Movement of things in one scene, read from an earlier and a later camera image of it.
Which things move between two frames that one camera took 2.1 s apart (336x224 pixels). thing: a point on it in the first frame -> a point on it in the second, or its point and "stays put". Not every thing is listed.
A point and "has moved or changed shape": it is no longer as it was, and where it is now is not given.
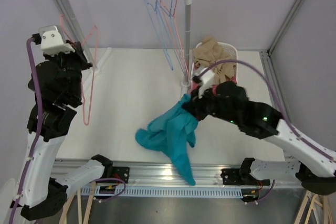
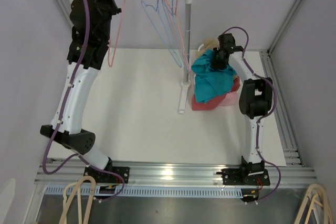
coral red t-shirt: [196, 85] has moved or changed shape
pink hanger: [85, 122] -> [109, 64]
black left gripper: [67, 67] -> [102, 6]
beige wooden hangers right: [327, 215] stays put
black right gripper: [195, 105] -> [214, 64]
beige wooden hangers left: [63, 220] stays put
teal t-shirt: [169, 132] -> [210, 84]
